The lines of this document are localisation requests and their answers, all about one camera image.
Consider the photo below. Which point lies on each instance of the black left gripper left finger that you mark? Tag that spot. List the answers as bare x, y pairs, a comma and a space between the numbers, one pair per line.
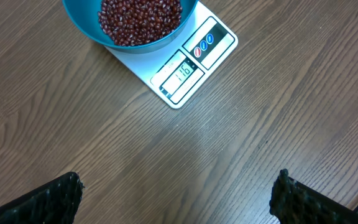
54, 202

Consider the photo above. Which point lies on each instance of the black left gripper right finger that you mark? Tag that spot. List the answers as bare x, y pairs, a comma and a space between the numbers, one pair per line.
294, 203

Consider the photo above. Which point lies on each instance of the white kitchen scale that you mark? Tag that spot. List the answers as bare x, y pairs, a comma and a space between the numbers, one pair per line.
177, 70

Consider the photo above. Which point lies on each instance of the blue bowl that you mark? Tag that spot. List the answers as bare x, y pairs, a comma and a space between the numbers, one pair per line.
86, 16

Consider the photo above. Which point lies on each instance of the red beans in bowl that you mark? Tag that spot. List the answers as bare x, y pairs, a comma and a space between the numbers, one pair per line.
138, 22

